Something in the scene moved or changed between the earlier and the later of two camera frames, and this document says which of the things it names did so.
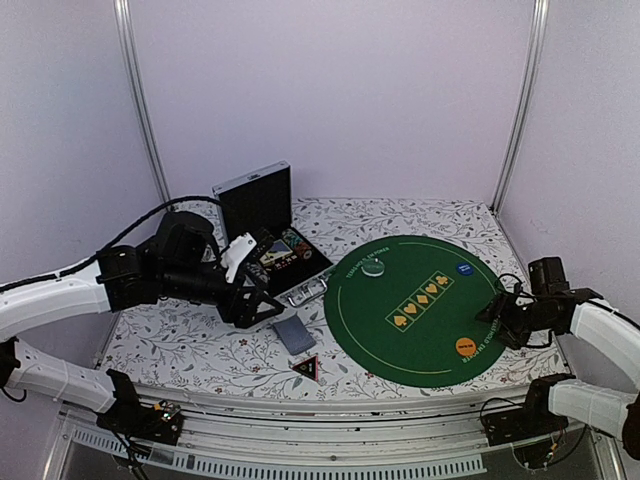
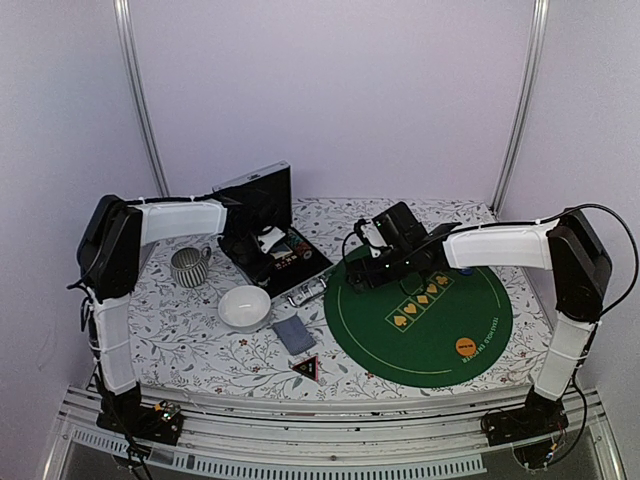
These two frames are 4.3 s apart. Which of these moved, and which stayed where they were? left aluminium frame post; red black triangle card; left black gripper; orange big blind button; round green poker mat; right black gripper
Moved: right black gripper; left black gripper
Stayed: left aluminium frame post; red black triangle card; orange big blind button; round green poker mat
